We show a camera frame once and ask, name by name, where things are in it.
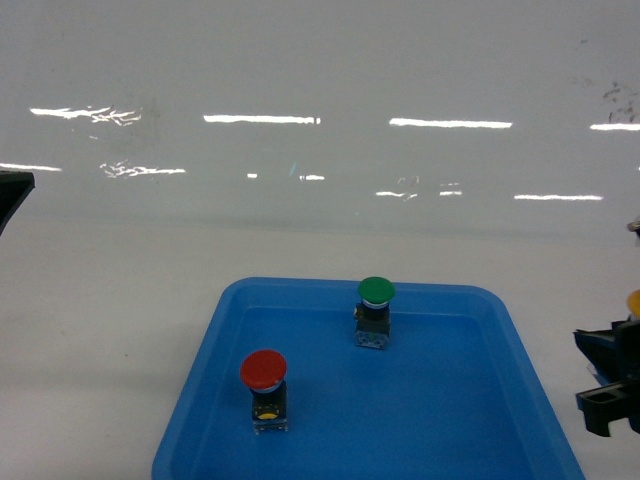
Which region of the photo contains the white glossy whiteboard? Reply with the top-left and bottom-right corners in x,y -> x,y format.
1,1 -> 639,244

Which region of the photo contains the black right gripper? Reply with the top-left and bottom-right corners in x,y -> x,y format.
573,316 -> 639,437

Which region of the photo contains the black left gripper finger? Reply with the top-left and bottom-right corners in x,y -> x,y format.
0,171 -> 35,232

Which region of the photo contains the green mushroom push button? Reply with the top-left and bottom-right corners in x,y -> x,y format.
354,276 -> 396,350

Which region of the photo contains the blue plastic tray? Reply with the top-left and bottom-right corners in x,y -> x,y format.
151,278 -> 582,479

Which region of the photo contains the red mushroom push button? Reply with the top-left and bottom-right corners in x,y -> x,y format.
239,349 -> 288,434

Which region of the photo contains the yellow mushroom push button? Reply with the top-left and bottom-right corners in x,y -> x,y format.
626,290 -> 640,319

